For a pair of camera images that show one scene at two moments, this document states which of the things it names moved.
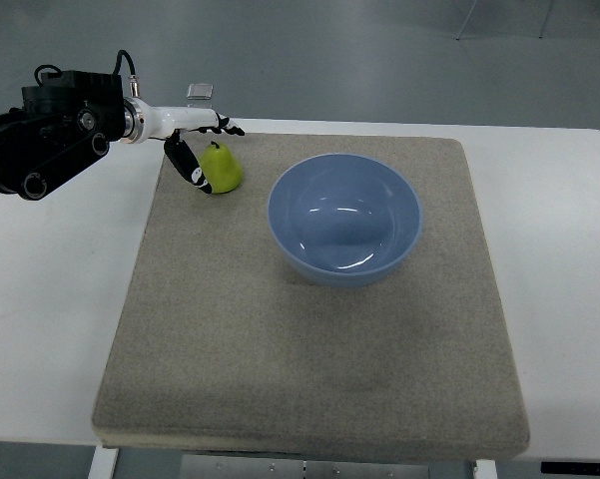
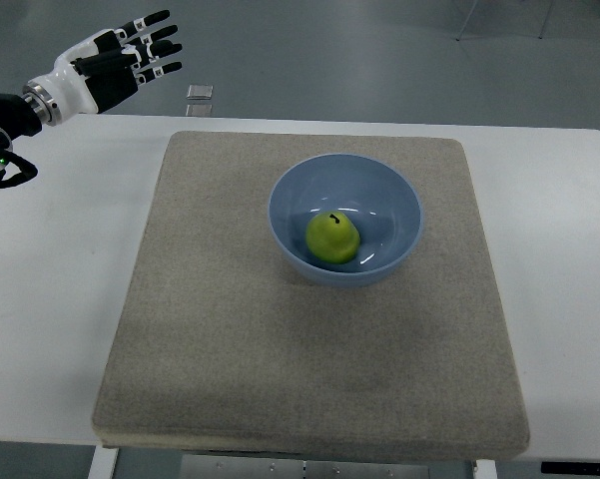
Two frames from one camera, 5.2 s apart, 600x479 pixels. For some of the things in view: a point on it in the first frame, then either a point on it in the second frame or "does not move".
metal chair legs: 545,23 does not move
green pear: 221,169 -> 332,237
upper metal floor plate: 200,92 does not move
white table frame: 103,458 does not move
